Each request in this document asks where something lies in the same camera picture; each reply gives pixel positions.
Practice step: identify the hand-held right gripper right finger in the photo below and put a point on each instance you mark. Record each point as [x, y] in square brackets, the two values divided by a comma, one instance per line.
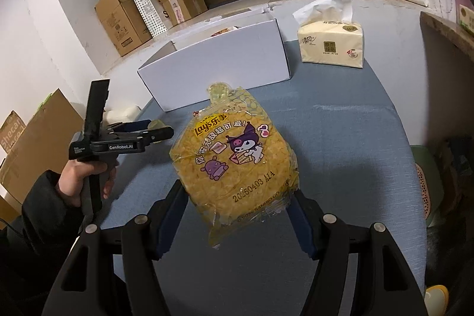
[303, 223]

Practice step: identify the cream sofa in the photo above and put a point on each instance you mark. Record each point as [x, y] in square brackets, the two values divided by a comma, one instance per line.
[122, 113]

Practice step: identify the green plastic stool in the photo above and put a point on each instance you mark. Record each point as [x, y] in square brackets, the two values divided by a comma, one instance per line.
[426, 186]

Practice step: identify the printed brown cardboard box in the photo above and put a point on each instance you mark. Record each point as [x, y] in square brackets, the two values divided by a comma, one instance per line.
[11, 132]

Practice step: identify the person's left hand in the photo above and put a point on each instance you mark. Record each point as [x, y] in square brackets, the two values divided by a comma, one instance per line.
[72, 177]

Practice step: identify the granite top cabinet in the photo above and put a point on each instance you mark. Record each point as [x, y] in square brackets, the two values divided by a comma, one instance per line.
[451, 60]

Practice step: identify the yellow cartoon chips bag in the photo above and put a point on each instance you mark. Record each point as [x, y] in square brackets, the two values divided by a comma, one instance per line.
[237, 168]

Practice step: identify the pale yellow carton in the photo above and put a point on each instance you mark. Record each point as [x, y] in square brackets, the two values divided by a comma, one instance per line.
[467, 20]

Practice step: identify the person's left forearm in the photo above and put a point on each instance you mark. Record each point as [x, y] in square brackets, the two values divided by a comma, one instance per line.
[37, 231]

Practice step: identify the white cardboard box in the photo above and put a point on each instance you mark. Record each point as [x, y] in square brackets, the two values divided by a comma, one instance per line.
[222, 68]

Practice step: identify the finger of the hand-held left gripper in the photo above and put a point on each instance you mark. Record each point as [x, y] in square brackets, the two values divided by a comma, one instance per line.
[137, 124]
[163, 134]

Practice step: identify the blue grey table cloth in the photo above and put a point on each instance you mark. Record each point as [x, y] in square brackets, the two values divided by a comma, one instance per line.
[351, 153]

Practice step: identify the open brown cardboard box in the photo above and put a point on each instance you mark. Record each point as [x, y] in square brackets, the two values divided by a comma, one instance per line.
[183, 3]

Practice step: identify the flat brown cardboard sheet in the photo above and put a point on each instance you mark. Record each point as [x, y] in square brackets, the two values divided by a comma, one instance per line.
[40, 149]

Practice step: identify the tall brown cardboard box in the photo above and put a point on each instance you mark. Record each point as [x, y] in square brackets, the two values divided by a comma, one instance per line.
[120, 23]

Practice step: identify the yellow tissue pack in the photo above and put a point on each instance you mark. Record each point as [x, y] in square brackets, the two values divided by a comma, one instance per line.
[331, 42]

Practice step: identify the yellow plastic object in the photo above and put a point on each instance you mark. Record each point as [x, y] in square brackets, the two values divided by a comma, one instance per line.
[437, 301]

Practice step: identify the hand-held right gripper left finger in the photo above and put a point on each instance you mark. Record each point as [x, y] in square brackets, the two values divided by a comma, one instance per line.
[169, 221]

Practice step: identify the clear jelly cup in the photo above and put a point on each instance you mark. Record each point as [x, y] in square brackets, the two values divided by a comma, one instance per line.
[156, 123]
[219, 92]

